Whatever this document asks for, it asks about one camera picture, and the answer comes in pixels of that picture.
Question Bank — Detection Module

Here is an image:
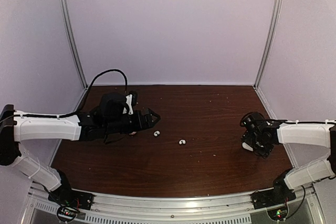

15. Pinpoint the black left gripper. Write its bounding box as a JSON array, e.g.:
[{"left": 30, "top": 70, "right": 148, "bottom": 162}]
[{"left": 104, "top": 107, "right": 160, "bottom": 134}]

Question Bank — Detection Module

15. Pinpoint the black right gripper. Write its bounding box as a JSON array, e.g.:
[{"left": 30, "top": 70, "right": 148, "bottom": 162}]
[{"left": 240, "top": 131, "right": 274, "bottom": 158}]

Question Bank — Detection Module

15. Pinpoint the white oval charging case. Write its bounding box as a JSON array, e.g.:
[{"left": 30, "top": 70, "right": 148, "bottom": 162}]
[{"left": 242, "top": 142, "right": 254, "bottom": 152}]

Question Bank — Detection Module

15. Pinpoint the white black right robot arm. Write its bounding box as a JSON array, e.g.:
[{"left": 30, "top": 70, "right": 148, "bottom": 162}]
[{"left": 239, "top": 112, "right": 335, "bottom": 204}]

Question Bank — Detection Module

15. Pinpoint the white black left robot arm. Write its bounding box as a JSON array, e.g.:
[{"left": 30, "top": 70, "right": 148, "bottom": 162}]
[{"left": 1, "top": 92, "right": 161, "bottom": 205}]

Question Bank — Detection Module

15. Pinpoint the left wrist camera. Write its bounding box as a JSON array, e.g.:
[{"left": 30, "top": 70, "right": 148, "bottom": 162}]
[{"left": 123, "top": 91, "right": 138, "bottom": 115}]

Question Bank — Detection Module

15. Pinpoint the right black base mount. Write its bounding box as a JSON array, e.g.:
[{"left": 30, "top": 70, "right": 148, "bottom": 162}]
[{"left": 250, "top": 169, "right": 296, "bottom": 209}]

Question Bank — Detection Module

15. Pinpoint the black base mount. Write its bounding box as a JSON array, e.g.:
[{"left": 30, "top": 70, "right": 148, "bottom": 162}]
[
  {"left": 48, "top": 170, "right": 93, "bottom": 210},
  {"left": 250, "top": 169, "right": 296, "bottom": 209}
]

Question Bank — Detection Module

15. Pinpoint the aluminium front frame rail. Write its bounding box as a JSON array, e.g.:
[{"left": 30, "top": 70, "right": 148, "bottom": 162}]
[{"left": 25, "top": 178, "right": 326, "bottom": 224}]

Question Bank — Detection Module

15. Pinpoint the black left braided cable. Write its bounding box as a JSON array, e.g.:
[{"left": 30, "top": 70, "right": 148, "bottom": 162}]
[{"left": 62, "top": 69, "right": 129, "bottom": 120}]

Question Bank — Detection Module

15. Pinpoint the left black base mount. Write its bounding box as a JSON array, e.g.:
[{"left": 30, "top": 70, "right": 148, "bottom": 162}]
[{"left": 48, "top": 170, "right": 93, "bottom": 210}]

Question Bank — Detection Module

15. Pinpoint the left aluminium corner post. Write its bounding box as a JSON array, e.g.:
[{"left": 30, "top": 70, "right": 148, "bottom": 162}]
[{"left": 60, "top": 0, "right": 87, "bottom": 89}]

